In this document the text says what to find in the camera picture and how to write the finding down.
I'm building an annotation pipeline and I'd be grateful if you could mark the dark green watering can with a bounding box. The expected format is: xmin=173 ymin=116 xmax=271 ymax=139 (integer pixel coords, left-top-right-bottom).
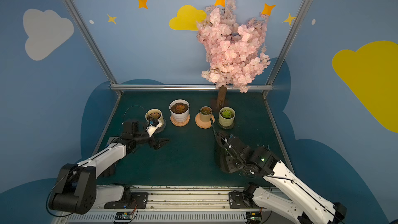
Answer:
xmin=210 ymin=119 xmax=242 ymax=174

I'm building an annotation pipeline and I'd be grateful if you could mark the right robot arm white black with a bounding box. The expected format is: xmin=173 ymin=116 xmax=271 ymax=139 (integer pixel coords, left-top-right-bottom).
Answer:
xmin=215 ymin=132 xmax=347 ymax=224

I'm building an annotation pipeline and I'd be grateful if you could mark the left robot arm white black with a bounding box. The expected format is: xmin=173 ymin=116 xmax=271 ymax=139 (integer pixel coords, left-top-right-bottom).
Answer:
xmin=46 ymin=120 xmax=169 ymax=217

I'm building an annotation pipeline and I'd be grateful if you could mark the yellow ribbed succulent pot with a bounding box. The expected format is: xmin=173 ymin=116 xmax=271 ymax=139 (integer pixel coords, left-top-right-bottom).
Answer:
xmin=145 ymin=109 xmax=164 ymax=127

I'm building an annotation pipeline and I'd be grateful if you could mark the white ribbed succulent pot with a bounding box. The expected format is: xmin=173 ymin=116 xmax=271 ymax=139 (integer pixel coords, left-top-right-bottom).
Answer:
xmin=169 ymin=99 xmax=190 ymax=122

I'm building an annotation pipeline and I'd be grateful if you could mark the pale green succulent pot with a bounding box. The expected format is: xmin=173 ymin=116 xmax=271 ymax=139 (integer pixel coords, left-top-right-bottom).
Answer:
xmin=218 ymin=107 xmax=235 ymax=126

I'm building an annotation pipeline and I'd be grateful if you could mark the small beige succulent pot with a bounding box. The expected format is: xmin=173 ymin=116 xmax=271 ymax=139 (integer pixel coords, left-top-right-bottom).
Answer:
xmin=200 ymin=106 xmax=212 ymax=122

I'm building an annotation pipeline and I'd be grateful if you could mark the grey saucer under yellow pot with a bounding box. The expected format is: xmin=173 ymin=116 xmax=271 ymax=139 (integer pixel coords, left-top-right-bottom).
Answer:
xmin=157 ymin=120 xmax=166 ymax=133

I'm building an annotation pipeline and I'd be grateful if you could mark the pink saucer under white pot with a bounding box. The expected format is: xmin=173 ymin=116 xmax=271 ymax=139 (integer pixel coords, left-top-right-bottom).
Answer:
xmin=171 ymin=115 xmax=190 ymax=127

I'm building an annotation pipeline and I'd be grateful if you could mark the black saucer under green pot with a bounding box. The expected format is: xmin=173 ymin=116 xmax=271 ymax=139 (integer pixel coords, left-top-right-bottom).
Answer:
xmin=218 ymin=120 xmax=236 ymax=130

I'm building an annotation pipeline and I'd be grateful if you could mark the blue yellow garden fork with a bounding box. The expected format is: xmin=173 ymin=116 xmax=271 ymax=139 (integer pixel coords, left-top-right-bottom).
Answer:
xmin=257 ymin=145 xmax=270 ymax=150

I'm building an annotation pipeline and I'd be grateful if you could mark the pink saucer under beige pot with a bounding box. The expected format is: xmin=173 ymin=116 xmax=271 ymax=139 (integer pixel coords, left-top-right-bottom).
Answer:
xmin=195 ymin=113 xmax=215 ymax=129

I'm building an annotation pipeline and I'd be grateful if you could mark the right circuit board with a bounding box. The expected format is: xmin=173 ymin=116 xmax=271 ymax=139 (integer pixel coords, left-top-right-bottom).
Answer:
xmin=245 ymin=212 xmax=262 ymax=224

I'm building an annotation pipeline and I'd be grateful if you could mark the circuit board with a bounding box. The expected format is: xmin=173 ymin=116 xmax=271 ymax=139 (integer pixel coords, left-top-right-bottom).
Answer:
xmin=114 ymin=212 xmax=134 ymax=223
xmin=245 ymin=212 xmax=262 ymax=224

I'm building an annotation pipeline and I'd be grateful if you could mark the left circuit board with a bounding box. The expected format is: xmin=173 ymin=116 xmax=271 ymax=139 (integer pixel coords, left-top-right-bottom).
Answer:
xmin=114 ymin=212 xmax=134 ymax=223

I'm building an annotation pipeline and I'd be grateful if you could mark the pink cherry blossom tree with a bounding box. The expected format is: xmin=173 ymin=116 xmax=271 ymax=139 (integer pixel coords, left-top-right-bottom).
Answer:
xmin=197 ymin=0 xmax=271 ymax=109

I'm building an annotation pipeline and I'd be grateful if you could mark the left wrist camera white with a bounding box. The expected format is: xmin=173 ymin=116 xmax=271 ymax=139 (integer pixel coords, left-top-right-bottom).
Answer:
xmin=146 ymin=118 xmax=163 ymax=137

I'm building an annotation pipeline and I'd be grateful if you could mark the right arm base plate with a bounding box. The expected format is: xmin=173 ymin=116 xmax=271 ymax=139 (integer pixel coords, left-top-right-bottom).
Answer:
xmin=228 ymin=190 xmax=260 ymax=209

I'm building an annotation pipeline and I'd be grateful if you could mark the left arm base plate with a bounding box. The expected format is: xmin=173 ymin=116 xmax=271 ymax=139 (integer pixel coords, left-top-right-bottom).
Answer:
xmin=104 ymin=191 xmax=148 ymax=209

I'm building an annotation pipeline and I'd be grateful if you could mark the aluminium front rail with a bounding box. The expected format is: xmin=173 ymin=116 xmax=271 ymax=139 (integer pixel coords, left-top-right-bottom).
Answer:
xmin=51 ymin=184 xmax=322 ymax=224

